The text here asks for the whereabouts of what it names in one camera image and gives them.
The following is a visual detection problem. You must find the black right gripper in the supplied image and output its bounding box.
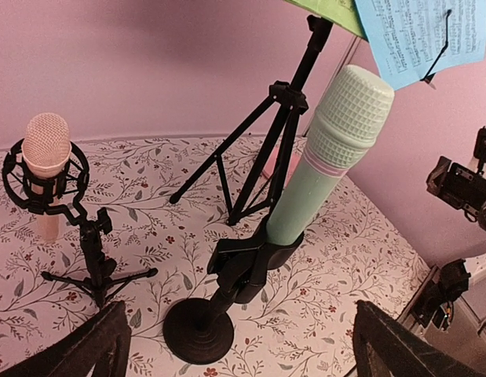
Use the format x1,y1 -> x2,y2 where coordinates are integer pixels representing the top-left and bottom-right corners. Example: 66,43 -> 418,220
426,156 -> 486,232

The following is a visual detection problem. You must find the pink toy microphone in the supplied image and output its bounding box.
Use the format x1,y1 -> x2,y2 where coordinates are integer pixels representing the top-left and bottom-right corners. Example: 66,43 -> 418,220
21,112 -> 71,243

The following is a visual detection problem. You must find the pink plate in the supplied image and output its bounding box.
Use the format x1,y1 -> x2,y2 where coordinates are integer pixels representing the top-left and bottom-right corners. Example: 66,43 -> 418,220
262,145 -> 301,180

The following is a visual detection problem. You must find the black round-base mic stand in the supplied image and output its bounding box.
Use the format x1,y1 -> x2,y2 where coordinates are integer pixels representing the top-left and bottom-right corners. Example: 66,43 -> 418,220
163,217 -> 304,365

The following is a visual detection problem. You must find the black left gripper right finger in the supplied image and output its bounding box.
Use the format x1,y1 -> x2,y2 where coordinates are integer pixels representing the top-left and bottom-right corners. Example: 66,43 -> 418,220
353,300 -> 486,376

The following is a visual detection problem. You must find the black shock-mount tripod stand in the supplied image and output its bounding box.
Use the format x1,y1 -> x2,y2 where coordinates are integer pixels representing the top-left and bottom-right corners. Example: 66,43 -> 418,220
2,141 -> 158,309

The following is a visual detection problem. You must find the green sheet music paper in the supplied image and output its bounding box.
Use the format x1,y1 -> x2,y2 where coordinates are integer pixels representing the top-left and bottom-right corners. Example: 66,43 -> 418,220
286,0 -> 367,40

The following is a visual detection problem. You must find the black music stand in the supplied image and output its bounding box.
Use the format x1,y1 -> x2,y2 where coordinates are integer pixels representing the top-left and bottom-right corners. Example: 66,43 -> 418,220
169,15 -> 334,225

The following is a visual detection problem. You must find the blue sheet music paper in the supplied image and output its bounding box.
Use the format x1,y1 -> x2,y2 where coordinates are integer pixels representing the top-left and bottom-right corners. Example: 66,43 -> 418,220
355,0 -> 486,90

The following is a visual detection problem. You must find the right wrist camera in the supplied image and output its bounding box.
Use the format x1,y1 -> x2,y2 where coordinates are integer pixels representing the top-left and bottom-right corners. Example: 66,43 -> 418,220
473,126 -> 486,175

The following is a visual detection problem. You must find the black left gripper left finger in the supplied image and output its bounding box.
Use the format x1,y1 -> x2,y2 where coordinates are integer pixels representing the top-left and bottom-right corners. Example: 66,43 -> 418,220
0,301 -> 131,377

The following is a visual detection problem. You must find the teal toy microphone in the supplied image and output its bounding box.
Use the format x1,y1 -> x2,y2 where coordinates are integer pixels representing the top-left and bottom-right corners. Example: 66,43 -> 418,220
266,64 -> 395,246

